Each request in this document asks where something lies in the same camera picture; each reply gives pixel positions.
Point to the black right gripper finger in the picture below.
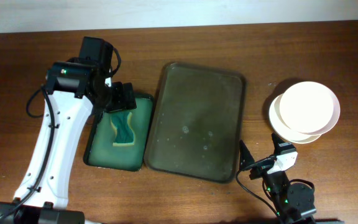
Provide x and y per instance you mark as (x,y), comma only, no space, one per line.
(246,159)
(280,146)

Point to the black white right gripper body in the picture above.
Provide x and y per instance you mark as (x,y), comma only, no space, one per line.
(276,180)

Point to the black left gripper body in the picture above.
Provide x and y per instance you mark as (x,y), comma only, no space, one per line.
(119,99)

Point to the pale green large plate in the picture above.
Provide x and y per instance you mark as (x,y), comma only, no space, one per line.
(282,129)

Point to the green yellow sponge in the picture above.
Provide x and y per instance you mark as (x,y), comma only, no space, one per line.
(121,125)

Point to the pink plate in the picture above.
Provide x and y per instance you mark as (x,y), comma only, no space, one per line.
(309,108)

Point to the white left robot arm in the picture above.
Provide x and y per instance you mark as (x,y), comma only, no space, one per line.
(74,90)

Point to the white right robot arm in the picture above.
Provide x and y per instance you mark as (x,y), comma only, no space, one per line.
(292,200)

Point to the dark brown serving tray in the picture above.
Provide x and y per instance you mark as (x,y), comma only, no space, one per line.
(197,122)

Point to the black tray of green water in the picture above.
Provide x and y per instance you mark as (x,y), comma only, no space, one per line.
(100,152)

